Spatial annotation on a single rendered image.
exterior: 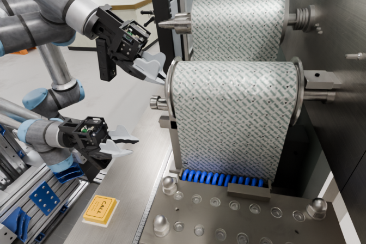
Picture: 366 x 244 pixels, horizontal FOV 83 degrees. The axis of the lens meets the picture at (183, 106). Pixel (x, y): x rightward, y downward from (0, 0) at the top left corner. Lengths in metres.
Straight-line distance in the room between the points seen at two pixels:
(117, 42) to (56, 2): 0.14
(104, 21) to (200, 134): 0.33
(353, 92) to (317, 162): 0.21
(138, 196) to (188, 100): 0.40
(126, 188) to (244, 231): 0.41
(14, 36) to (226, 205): 0.61
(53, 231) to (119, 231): 1.03
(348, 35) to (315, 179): 0.34
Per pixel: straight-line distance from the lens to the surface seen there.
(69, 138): 0.68
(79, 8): 0.52
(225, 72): 0.43
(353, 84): 0.45
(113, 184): 0.79
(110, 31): 0.52
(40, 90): 1.21
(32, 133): 0.74
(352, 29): 0.48
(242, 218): 0.53
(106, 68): 0.55
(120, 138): 0.63
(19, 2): 0.99
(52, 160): 0.79
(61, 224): 1.69
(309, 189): 0.66
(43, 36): 0.62
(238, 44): 0.62
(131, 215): 0.71
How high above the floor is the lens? 1.50
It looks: 35 degrees down
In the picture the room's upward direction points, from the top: 6 degrees counter-clockwise
